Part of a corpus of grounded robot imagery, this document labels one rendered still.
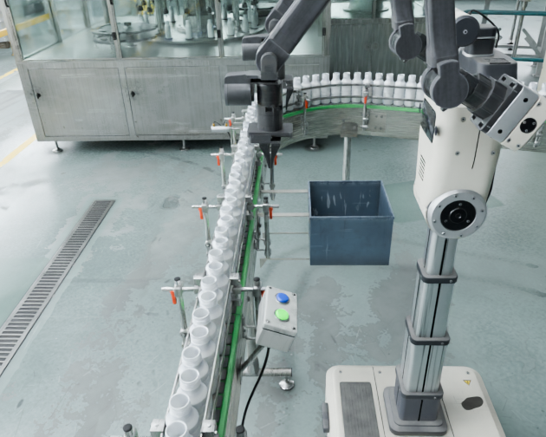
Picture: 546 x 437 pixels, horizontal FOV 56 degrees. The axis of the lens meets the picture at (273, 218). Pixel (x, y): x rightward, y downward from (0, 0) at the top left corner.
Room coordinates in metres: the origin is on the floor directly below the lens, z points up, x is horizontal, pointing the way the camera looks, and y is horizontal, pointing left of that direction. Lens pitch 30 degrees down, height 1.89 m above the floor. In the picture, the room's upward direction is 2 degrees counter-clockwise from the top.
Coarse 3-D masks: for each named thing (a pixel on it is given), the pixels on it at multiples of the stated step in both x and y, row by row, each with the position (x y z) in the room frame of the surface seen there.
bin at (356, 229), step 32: (288, 192) 1.89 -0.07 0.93; (320, 192) 1.94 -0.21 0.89; (352, 192) 1.94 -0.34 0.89; (384, 192) 1.83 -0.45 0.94; (320, 224) 1.64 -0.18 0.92; (352, 224) 1.64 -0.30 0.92; (384, 224) 1.63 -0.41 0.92; (320, 256) 1.64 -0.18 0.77; (352, 256) 1.63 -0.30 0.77; (384, 256) 1.63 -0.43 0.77
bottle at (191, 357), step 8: (184, 352) 0.75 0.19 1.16; (192, 352) 0.76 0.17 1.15; (200, 352) 0.75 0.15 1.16; (184, 360) 0.73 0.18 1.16; (192, 360) 0.73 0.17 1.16; (200, 360) 0.74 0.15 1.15; (184, 368) 0.73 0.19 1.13; (192, 368) 0.73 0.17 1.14; (200, 368) 0.73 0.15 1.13; (208, 368) 0.75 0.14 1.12; (200, 376) 0.72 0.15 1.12; (208, 376) 0.74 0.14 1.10; (208, 384) 0.74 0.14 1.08
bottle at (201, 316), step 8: (192, 312) 0.86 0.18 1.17; (200, 312) 0.88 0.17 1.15; (208, 312) 0.86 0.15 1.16; (192, 320) 0.86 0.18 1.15; (200, 320) 0.85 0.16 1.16; (208, 320) 0.86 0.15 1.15; (192, 328) 0.85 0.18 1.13; (208, 328) 0.85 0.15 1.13; (216, 328) 0.86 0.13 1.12; (216, 336) 0.86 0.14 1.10; (216, 344) 0.85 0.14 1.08
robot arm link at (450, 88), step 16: (432, 0) 1.08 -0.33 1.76; (448, 0) 1.08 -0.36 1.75; (432, 16) 1.08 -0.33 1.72; (448, 16) 1.08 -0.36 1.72; (432, 32) 1.08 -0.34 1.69; (448, 32) 1.08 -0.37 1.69; (432, 48) 1.08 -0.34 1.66; (448, 48) 1.07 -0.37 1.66; (432, 64) 1.07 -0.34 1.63; (448, 64) 1.05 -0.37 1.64; (448, 80) 1.05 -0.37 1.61; (464, 80) 1.05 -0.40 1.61; (432, 96) 1.05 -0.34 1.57; (448, 96) 1.04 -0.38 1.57; (464, 96) 1.04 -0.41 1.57
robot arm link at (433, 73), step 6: (432, 72) 1.10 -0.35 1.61; (462, 72) 1.09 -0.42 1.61; (426, 78) 1.11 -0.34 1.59; (432, 78) 1.07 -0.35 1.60; (468, 78) 1.06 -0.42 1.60; (474, 78) 1.06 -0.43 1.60; (426, 84) 1.09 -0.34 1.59; (474, 84) 1.06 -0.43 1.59; (426, 90) 1.09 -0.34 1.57; (468, 96) 1.06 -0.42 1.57; (444, 108) 1.06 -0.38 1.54
